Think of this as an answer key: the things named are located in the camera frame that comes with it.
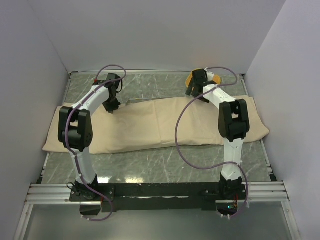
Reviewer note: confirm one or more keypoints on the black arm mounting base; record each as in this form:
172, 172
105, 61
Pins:
117, 197

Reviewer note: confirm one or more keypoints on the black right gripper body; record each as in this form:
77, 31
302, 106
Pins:
188, 91

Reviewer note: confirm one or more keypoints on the beige cloth wrap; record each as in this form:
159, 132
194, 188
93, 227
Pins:
155, 124

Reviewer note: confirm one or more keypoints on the orange woven bamboo tray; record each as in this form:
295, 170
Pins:
211, 77

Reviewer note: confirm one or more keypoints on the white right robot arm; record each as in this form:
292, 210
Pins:
233, 126

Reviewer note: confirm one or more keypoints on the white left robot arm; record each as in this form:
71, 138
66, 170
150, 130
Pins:
75, 128

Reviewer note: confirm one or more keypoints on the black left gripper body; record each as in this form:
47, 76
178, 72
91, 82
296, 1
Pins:
111, 104

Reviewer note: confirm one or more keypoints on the aluminium table edge rail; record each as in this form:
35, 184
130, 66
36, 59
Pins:
242, 80

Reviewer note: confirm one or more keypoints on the steel mesh instrument tray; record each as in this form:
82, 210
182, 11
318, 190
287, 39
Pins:
134, 101

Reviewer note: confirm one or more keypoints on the aluminium front frame rail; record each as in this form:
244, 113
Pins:
52, 194

